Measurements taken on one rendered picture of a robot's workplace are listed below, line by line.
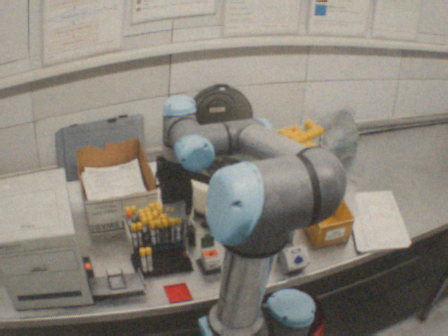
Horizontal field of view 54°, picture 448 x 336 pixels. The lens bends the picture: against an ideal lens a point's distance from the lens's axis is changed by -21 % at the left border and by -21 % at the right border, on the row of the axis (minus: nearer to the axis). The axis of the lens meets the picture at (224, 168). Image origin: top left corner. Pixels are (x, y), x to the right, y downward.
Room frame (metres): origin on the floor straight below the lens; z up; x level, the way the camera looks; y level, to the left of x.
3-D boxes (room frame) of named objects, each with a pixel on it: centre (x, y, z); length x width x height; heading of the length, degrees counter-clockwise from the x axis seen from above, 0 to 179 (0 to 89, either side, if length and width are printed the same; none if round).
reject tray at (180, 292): (0.94, 0.10, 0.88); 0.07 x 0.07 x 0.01; 22
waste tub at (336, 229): (1.23, -0.34, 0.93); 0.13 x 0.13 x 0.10; 18
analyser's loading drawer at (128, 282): (0.91, 0.30, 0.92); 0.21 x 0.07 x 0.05; 112
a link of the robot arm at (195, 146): (0.99, 0.06, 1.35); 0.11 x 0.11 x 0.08; 22
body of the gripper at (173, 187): (1.07, 0.12, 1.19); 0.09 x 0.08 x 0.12; 113
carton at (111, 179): (1.31, 0.35, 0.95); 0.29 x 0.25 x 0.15; 22
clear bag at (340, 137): (1.73, -0.42, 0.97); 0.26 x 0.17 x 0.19; 127
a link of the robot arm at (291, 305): (0.71, -0.17, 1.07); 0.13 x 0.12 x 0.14; 112
